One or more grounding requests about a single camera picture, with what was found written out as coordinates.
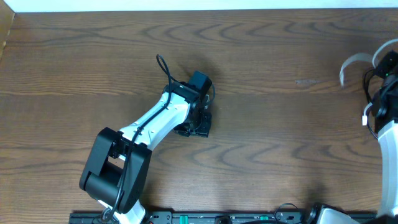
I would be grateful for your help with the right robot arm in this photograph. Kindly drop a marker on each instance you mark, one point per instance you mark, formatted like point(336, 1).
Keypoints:
point(383, 107)

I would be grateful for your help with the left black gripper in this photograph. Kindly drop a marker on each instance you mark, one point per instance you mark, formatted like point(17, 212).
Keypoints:
point(197, 125)

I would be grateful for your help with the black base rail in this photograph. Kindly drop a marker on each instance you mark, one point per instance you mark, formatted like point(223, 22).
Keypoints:
point(286, 213)

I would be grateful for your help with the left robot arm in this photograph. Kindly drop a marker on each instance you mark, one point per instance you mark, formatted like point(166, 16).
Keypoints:
point(117, 166)

